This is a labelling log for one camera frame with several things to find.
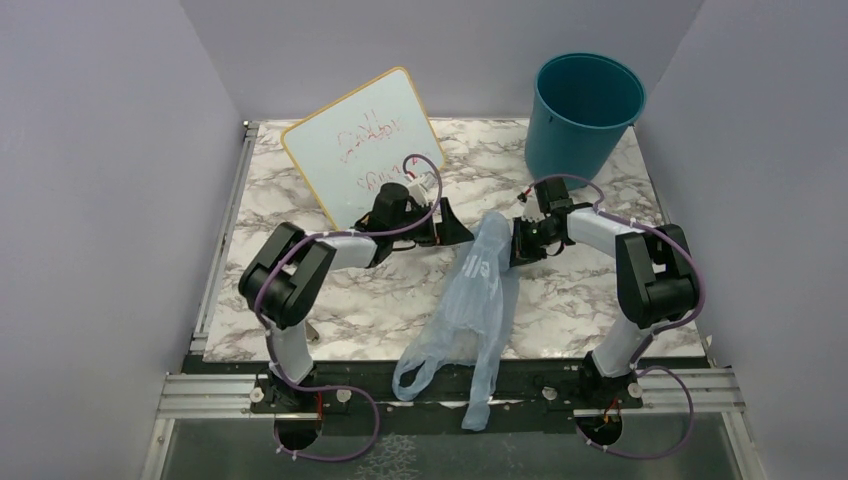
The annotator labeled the small grey eraser block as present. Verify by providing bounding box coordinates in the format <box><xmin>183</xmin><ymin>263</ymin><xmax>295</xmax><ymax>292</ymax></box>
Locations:
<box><xmin>305</xmin><ymin>323</ymin><xmax>320</xmax><ymax>343</ymax></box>

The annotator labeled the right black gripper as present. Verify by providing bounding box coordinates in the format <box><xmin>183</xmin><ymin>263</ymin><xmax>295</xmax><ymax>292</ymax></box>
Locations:
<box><xmin>504</xmin><ymin>216</ymin><xmax>560</xmax><ymax>268</ymax></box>

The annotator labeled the teal plastic trash bin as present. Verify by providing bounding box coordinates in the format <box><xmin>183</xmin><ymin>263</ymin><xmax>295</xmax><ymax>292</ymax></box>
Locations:
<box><xmin>524</xmin><ymin>52</ymin><xmax>647</xmax><ymax>189</ymax></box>

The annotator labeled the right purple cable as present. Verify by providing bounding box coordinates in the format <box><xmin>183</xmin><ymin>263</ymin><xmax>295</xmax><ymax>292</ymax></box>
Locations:
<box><xmin>519</xmin><ymin>174</ymin><xmax>708</xmax><ymax>346</ymax></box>

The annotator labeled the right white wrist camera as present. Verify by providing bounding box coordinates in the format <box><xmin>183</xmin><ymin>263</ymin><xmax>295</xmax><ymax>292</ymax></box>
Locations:
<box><xmin>518</xmin><ymin>189</ymin><xmax>545</xmax><ymax>223</ymax></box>

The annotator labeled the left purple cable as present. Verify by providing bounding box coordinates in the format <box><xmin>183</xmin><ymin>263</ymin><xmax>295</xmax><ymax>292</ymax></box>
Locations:
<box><xmin>252</xmin><ymin>153</ymin><xmax>445</xmax><ymax>399</ymax></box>

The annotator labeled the aluminium table frame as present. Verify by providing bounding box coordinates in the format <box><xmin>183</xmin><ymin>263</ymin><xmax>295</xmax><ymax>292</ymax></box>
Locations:
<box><xmin>140</xmin><ymin>120</ymin><xmax>261</xmax><ymax>479</ymax></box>

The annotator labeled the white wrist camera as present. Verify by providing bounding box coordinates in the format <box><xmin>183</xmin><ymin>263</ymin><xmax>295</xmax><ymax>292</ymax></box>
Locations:
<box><xmin>406</xmin><ymin>173</ymin><xmax>437</xmax><ymax>208</ymax></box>
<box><xmin>518</xmin><ymin>189</ymin><xmax>545</xmax><ymax>223</ymax></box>

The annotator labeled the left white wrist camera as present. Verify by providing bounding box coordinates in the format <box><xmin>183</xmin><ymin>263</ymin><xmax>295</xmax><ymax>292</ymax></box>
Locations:
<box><xmin>406</xmin><ymin>173</ymin><xmax>437</xmax><ymax>208</ymax></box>

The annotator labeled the yellow framed whiteboard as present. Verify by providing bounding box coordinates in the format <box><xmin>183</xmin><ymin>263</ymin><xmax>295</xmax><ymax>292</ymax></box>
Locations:
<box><xmin>280</xmin><ymin>67</ymin><xmax>445</xmax><ymax>229</ymax></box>

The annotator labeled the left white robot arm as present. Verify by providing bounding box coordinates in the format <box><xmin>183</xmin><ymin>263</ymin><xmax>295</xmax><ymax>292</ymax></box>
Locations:
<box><xmin>238</xmin><ymin>183</ymin><xmax>474</xmax><ymax>411</ymax></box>

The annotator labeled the purple cable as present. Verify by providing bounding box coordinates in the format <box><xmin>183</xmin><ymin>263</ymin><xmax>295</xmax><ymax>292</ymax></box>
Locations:
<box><xmin>252</xmin><ymin>153</ymin><xmax>445</xmax><ymax>399</ymax></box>
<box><xmin>519</xmin><ymin>174</ymin><xmax>708</xmax><ymax>346</ymax></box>

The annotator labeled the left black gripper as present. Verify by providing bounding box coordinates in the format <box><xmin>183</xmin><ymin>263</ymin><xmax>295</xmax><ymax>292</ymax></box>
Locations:
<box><xmin>390</xmin><ymin>197</ymin><xmax>474</xmax><ymax>247</ymax></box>

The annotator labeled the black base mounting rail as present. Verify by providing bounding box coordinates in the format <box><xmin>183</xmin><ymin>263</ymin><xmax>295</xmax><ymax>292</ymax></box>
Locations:
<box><xmin>182</xmin><ymin>354</ymin><xmax>687</xmax><ymax>439</ymax></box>

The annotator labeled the blue plastic trash bag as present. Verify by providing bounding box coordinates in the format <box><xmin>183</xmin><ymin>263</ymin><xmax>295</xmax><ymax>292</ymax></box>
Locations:
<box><xmin>392</xmin><ymin>211</ymin><xmax>519</xmax><ymax>432</ymax></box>

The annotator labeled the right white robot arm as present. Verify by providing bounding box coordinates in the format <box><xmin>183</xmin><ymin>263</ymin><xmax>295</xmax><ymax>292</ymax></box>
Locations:
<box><xmin>510</xmin><ymin>174</ymin><xmax>703</xmax><ymax>407</ymax></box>

